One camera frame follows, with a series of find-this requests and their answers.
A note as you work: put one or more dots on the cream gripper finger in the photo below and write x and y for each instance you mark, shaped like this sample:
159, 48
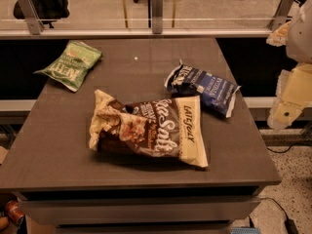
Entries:
293, 94
278, 38

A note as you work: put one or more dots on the brown sea salt chip bag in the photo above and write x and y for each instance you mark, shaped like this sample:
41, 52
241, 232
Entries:
168, 127

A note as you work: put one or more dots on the blue salt vinegar chip bag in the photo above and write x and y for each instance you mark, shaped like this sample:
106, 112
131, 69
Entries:
215, 92

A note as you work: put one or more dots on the green jalapeno chip bag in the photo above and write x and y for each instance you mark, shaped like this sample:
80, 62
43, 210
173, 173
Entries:
72, 66

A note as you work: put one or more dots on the black bag behind glass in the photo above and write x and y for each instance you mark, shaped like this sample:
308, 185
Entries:
50, 11

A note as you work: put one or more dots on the black power adapter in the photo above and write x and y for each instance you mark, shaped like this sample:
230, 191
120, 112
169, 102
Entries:
290, 226

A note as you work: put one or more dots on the grey table drawer unit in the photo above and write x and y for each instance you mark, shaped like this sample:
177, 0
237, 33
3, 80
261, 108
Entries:
166, 215

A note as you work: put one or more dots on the glass barrier panel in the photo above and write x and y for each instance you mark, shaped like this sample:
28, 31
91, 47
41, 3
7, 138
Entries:
180, 14

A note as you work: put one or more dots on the red soda can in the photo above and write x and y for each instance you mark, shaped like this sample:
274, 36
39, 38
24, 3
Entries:
13, 212

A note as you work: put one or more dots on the right metal glass bracket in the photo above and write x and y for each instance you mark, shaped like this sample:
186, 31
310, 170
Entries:
280, 15

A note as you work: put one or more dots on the metal glass bracket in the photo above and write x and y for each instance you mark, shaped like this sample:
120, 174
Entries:
157, 16
280, 15
34, 24

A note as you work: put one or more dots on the middle metal glass bracket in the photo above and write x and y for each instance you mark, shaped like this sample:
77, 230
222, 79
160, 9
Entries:
157, 16

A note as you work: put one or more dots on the left metal glass bracket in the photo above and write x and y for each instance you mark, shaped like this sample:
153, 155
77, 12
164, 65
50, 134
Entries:
34, 24

